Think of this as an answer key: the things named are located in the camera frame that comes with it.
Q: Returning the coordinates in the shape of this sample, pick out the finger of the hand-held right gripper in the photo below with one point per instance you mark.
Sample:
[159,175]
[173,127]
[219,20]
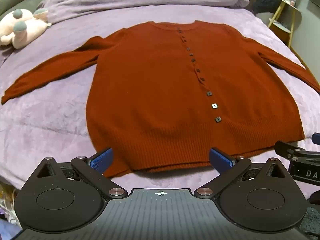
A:
[296,150]

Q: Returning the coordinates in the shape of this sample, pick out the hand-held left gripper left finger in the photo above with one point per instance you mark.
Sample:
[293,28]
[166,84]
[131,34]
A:
[101,159]

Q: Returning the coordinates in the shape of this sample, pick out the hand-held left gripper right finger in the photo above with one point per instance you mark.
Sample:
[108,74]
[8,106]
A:
[220,159]

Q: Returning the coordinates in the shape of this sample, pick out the red buttoned knit cardigan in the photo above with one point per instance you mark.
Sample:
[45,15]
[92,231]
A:
[180,87]

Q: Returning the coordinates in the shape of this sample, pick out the purple bed blanket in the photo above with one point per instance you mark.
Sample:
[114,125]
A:
[50,120]

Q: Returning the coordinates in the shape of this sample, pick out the yellow side table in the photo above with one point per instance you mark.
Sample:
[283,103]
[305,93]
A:
[283,20]

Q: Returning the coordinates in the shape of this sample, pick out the dark cloth pile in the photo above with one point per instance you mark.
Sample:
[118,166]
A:
[265,3]

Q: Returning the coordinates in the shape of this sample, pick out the pink plush toy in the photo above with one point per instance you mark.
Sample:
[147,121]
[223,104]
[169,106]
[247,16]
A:
[21,27]

